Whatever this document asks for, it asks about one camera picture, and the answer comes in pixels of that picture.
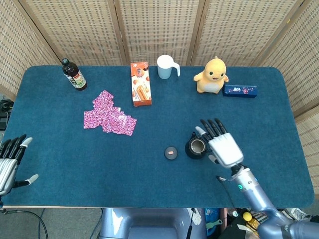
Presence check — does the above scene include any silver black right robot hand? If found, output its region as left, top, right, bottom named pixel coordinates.
left=195, top=118, right=245, bottom=168

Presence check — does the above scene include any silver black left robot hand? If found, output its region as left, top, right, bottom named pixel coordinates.
left=0, top=134, right=39, bottom=197

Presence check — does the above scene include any black round lid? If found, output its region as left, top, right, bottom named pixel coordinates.
left=163, top=146, right=179, bottom=161

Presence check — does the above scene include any dark blue flat box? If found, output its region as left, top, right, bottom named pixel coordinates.
left=222, top=84, right=258, bottom=99

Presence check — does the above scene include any black equipment on floor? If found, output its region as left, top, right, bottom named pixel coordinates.
left=0, top=99, right=14, bottom=130

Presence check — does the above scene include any yellow plush toy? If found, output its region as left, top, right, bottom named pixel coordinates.
left=193, top=56, right=229, bottom=95

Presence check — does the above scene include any woven rattan screen panel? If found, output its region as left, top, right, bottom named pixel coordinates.
left=186, top=0, right=309, bottom=67
left=0, top=0, right=62, bottom=100
left=18, top=0, right=129, bottom=67
left=113, top=0, right=206, bottom=67
left=295, top=109, right=319, bottom=197
left=258, top=0, right=319, bottom=118

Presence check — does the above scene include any blue carpet table cover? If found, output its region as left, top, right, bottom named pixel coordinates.
left=2, top=65, right=315, bottom=209

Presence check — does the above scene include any grey blue robot torso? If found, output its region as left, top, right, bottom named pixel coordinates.
left=99, top=208, right=207, bottom=239

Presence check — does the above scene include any orange snack box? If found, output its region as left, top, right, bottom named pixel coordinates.
left=130, top=61, right=153, bottom=108

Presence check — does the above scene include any brown tea bottle black cap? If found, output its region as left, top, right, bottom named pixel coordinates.
left=61, top=58, right=88, bottom=91

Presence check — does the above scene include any pink printed sachet sheet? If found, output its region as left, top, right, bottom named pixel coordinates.
left=83, top=90, right=138, bottom=137

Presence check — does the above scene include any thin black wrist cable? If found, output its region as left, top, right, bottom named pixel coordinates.
left=216, top=175, right=236, bottom=209

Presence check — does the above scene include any black floor cable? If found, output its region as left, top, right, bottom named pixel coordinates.
left=0, top=208, right=49, bottom=239

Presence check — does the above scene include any pale blue mug white handle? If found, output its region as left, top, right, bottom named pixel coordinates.
left=157, top=55, right=181, bottom=80

